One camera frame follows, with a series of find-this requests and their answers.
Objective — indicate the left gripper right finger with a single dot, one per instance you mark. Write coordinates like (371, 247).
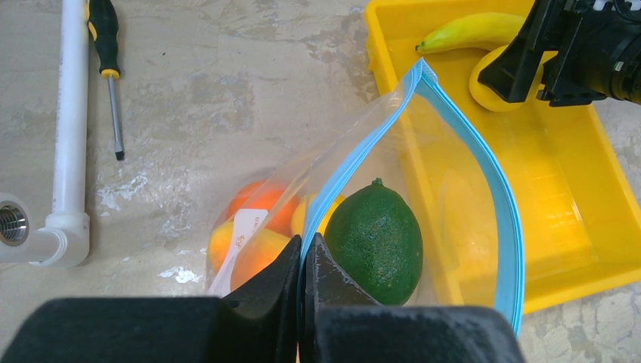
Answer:
(342, 323)

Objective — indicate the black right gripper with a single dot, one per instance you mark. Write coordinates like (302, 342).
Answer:
(598, 53)

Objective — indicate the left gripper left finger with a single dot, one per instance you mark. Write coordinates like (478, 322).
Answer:
(255, 323)

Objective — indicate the yellow lemon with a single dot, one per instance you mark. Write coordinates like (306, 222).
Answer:
(488, 96)

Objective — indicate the yellow banana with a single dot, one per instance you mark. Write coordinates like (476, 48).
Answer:
(486, 31)

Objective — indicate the orange yellow mango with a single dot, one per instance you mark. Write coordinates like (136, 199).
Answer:
(235, 260)

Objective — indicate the green avocado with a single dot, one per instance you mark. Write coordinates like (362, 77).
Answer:
(374, 236)

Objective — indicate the clear zip top bag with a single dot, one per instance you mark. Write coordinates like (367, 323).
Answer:
(361, 150)

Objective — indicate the orange fruit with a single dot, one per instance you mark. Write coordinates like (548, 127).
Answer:
(254, 196)

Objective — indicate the yellow plastic tray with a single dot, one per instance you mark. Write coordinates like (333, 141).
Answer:
(580, 219)

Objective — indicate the black yellow screwdriver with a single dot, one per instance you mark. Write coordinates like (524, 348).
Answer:
(103, 26)

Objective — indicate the white pvc pipe frame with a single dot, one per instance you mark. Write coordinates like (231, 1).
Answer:
(64, 241)

